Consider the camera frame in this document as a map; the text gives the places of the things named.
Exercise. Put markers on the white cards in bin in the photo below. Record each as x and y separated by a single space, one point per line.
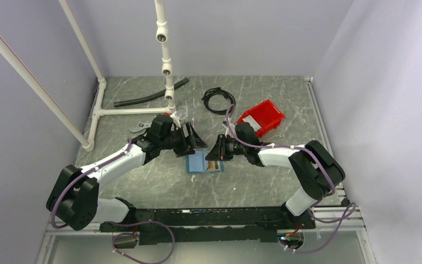
252 122

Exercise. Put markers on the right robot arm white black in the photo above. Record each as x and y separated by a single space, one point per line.
316 170

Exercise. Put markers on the red handled adjustable wrench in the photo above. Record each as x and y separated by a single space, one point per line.
139 127

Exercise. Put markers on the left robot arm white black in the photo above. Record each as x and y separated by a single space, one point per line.
74 200

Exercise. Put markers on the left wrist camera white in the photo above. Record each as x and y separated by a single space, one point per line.
177 117

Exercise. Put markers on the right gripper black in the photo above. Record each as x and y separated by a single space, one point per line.
217 153

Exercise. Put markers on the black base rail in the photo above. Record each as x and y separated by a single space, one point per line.
263 224

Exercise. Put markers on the blue card holder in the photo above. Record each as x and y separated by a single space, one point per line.
196 163

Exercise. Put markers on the gold credit card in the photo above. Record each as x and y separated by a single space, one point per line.
214 166

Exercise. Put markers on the red plastic bin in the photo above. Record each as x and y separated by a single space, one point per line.
266 114

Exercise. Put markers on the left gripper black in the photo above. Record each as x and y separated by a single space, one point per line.
192 142

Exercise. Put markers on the white PVC pipe frame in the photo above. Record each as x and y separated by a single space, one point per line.
88 143

